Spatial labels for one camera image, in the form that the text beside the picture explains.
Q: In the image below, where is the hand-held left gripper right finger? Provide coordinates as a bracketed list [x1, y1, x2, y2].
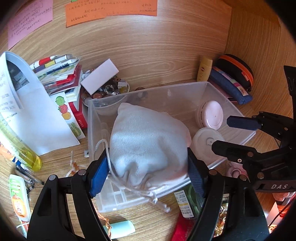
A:
[186, 148, 270, 241]

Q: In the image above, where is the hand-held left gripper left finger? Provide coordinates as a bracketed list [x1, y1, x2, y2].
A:
[26, 148, 112, 241]

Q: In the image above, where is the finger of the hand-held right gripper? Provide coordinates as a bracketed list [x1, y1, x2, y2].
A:
[211, 140, 278, 186]
[227, 112, 290, 139]

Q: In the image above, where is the gold fabric pouch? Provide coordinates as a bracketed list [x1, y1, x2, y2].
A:
[214, 205, 232, 237]

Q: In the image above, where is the red fabric pouch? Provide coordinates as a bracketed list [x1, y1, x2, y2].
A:
[171, 218, 197, 241]

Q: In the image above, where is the white drawstring pouch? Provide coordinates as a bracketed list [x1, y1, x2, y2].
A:
[95, 103, 192, 212]

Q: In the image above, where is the clear plastic storage box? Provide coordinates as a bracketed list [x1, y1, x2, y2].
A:
[87, 81, 257, 212]

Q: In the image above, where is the wooden desktop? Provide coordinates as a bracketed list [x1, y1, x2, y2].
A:
[0, 70, 292, 241]

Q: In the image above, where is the person's right hand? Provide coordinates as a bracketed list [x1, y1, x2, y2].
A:
[273, 192, 292, 206]

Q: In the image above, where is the small clear organizer box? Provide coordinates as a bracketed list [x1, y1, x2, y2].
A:
[96, 178, 148, 212]

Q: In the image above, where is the green glass bottle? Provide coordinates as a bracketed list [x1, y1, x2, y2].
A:
[174, 183, 205, 219]

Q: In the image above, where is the pink round jar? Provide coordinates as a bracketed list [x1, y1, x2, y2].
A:
[197, 100, 224, 130]

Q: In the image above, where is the blue pencil case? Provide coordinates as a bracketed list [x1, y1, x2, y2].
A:
[209, 67, 253, 105]

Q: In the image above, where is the black orange zip case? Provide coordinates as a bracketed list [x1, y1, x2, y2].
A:
[216, 54, 254, 93]

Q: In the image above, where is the mint green tube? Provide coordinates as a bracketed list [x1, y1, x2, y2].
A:
[102, 220, 136, 239]

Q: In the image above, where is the red book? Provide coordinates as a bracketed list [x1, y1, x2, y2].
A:
[69, 101, 88, 129]

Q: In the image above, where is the yellow sunscreen bottle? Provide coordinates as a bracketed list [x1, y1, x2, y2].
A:
[196, 57, 213, 82]

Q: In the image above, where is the yellow liquid bottle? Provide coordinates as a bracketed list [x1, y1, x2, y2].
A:
[0, 113, 43, 172]

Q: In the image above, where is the cartoon sticker sheet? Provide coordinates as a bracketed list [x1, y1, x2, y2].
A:
[55, 91, 85, 139]

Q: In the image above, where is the clear barrel pen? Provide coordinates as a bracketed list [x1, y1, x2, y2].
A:
[16, 163, 34, 175]

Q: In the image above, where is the white printed paper sheet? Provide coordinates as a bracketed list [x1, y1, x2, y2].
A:
[0, 51, 80, 156]

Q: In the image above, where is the green orange tube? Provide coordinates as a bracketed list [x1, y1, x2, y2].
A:
[9, 174, 31, 220]

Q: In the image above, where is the white bowl of beads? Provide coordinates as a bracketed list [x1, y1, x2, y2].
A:
[81, 74, 130, 116]

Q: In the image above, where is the white rectangular box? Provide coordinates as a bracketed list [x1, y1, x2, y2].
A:
[80, 59, 119, 95]

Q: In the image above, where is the stack of colourful booklets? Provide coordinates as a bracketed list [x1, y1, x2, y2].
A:
[30, 54, 84, 95]

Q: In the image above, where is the orange sticky note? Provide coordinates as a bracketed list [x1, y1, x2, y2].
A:
[65, 0, 158, 28]

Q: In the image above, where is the pink sticky note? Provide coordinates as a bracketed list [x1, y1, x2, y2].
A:
[8, 0, 53, 50]

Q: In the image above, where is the orange braided cord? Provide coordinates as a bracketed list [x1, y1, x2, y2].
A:
[67, 151, 86, 178]

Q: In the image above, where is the gold chain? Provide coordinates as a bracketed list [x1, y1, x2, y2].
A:
[98, 212, 112, 239]

